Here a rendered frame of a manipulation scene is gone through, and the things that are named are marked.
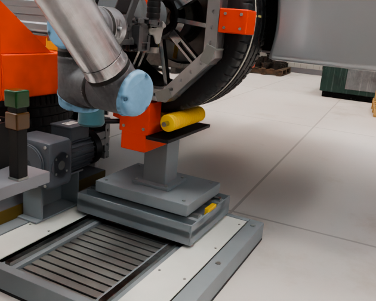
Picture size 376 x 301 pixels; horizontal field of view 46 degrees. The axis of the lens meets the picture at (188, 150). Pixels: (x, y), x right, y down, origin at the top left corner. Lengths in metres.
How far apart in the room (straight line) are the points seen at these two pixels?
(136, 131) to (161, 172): 0.24
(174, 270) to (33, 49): 0.95
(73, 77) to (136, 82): 0.16
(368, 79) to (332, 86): 0.49
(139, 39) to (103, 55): 0.32
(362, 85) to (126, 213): 5.36
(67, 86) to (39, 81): 0.84
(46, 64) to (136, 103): 0.99
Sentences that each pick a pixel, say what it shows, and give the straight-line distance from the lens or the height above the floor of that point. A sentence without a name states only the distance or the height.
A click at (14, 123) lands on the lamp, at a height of 0.59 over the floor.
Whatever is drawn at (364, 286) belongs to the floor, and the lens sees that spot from 1.75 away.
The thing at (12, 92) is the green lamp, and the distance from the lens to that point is 1.05.
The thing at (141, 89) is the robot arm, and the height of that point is 0.70.
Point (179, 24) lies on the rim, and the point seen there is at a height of 0.83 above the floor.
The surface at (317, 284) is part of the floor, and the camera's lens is 1.68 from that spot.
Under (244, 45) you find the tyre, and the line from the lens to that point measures 1.45.
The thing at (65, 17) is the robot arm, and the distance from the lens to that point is 0.78.
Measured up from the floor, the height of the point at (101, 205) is 0.15.
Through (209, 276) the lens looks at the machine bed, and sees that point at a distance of 1.45.
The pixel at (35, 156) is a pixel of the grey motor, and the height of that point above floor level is 0.35.
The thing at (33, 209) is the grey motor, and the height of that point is 0.12.
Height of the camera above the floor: 0.83
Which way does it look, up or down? 16 degrees down
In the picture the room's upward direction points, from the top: 5 degrees clockwise
